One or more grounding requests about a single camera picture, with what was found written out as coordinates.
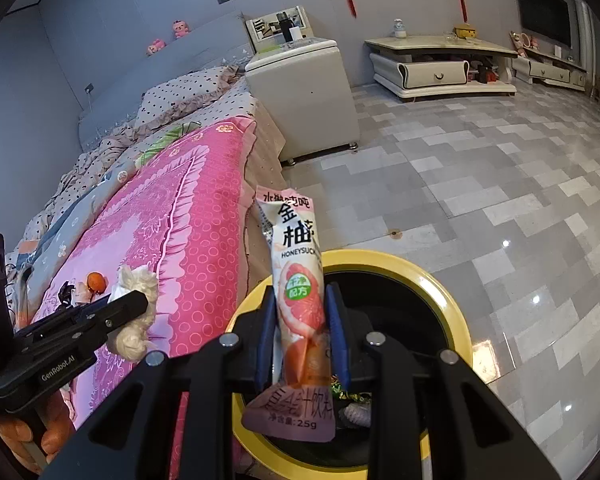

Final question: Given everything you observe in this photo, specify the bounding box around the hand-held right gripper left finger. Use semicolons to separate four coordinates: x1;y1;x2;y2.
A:
40;285;281;480

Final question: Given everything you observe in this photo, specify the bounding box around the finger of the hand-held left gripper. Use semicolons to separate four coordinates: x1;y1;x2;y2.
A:
0;302;148;401
12;290;148;344

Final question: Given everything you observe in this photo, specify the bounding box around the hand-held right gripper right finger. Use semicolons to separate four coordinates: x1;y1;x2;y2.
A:
325;282;563;480

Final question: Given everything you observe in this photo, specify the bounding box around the black plastic bag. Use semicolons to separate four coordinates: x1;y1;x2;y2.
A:
55;282;76;311

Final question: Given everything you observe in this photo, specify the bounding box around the green foil wrapper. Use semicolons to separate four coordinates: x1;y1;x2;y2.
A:
330;377;376;403

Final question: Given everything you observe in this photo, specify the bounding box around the pink drink sachet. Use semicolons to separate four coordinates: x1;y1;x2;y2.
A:
242;185;337;443

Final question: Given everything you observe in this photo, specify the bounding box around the pale blue tissue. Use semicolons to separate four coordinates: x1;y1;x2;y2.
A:
342;402;373;428

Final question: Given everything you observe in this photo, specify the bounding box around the yellow rimmed black trash bin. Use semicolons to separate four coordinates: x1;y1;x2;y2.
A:
225;249;473;480

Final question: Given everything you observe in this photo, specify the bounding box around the person's left hand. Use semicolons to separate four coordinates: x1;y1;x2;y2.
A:
0;389;77;472

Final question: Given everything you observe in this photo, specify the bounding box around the grey floral quilt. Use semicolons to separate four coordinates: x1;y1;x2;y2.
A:
2;160;141;321

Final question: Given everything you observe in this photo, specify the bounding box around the pink floral blanket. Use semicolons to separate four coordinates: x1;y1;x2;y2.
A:
27;117;261;461

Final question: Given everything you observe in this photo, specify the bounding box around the polka dot duvet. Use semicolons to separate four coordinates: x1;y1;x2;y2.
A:
22;120;146;241

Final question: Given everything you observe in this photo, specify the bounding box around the polka dot bedsheet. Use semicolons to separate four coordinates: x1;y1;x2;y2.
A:
170;80;258;131

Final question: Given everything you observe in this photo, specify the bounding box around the grey headboard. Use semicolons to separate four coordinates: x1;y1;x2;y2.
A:
77;10;253;153

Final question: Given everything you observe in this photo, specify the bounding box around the cream bedside cabinet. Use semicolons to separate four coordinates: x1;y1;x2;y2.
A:
245;39;361;163

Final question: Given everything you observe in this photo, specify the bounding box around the polka dot pillow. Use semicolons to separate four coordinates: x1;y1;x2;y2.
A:
132;66;241;133

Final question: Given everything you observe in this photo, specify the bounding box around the cream marble top stand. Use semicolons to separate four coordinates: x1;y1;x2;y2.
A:
364;35;518;103

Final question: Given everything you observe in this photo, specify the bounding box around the cream low side cabinet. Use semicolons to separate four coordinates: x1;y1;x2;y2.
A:
510;52;588;92

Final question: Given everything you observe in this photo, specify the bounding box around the pink toy ornament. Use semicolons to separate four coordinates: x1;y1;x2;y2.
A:
510;31;540;58

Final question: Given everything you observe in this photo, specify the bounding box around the white standing air conditioner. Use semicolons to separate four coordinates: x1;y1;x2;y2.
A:
575;0;600;106

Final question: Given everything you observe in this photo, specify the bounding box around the wall mounted television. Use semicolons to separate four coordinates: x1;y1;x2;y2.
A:
515;0;572;48

